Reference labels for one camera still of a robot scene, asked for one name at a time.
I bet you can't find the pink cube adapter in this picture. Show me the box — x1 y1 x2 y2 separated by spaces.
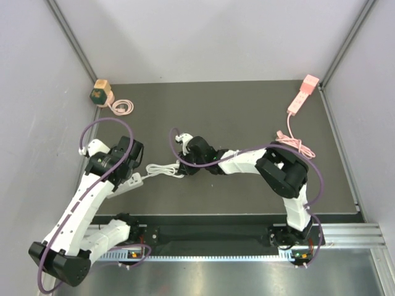
299 75 320 95

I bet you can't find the pink coiled cord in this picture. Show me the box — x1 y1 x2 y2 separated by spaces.
106 99 135 117

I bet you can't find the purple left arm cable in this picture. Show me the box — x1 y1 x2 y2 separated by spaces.
36 117 135 294

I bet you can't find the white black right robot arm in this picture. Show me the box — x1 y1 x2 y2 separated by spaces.
175 133 312 250

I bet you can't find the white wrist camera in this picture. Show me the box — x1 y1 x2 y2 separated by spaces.
78 139 110 158
175 133 193 155

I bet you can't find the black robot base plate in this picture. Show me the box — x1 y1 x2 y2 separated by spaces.
89 215 326 257

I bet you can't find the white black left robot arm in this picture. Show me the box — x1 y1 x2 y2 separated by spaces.
28 136 144 287

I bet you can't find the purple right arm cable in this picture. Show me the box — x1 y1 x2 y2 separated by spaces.
169 128 325 268

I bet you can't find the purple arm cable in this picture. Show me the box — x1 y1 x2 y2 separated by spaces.
36 117 135 294
169 128 325 268

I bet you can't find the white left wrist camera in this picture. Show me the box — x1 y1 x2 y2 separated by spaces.
78 139 110 158

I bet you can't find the pink power strip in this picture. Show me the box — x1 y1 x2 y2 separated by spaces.
287 91 309 116

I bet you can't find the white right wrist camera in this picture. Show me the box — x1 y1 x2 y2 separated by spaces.
175 133 193 155

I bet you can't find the grey cable duct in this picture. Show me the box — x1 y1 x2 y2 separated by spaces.
98 249 295 262

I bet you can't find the green wooden hexagon socket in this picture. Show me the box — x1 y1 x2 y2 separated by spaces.
89 79 115 107

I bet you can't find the pink bundled cord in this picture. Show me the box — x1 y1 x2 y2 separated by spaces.
275 112 316 160

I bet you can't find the aluminium frame rail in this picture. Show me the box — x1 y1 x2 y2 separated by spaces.
52 223 386 250

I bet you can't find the white power strip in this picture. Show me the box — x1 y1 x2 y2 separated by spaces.
106 173 144 199

